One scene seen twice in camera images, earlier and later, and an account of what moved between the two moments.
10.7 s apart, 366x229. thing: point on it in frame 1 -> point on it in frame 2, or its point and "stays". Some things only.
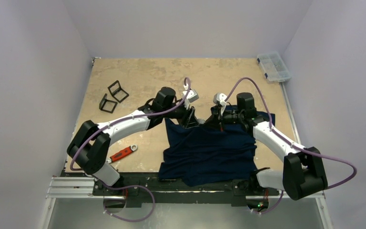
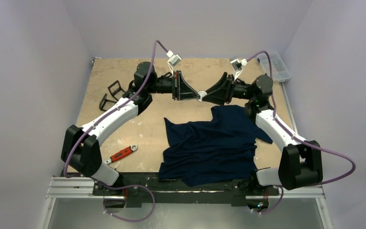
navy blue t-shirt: x=206 y=152 stays
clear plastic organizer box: x=273 y=67 stays
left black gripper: x=188 y=119 -> x=183 y=91
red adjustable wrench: x=122 y=153 stays
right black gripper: x=217 y=117 -> x=230 y=89
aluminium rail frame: x=70 y=187 stays
